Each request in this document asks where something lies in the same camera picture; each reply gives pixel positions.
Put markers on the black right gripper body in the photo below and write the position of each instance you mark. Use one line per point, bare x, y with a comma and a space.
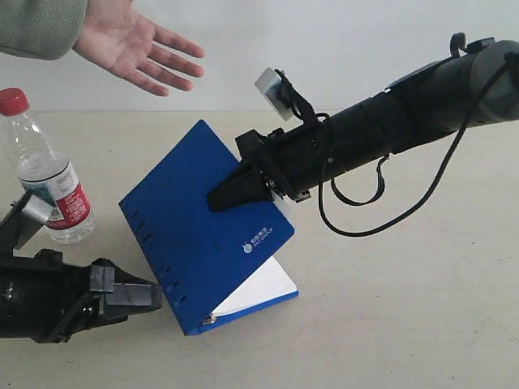
294, 162

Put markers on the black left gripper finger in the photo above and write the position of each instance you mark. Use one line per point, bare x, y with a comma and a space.
135, 298

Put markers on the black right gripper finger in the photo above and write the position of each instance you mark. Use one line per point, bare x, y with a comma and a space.
244, 185

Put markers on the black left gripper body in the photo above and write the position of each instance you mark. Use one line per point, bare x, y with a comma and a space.
72, 298

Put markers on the blue ring binder notebook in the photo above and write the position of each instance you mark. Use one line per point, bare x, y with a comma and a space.
213, 267

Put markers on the clear plastic water bottle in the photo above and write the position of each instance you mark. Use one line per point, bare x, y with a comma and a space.
43, 167

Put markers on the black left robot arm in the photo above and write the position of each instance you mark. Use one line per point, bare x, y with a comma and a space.
18, 296

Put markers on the green sleeved forearm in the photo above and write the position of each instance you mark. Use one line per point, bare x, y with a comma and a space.
44, 30

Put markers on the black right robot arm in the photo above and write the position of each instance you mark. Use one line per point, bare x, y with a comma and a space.
477, 85

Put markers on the person's open hand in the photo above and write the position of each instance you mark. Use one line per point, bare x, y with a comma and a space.
133, 48

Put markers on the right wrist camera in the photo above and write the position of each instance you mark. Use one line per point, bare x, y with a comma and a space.
280, 93

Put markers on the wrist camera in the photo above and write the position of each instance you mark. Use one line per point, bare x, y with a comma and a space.
26, 217
280, 93

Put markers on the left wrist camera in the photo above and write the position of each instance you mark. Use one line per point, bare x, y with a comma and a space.
26, 217

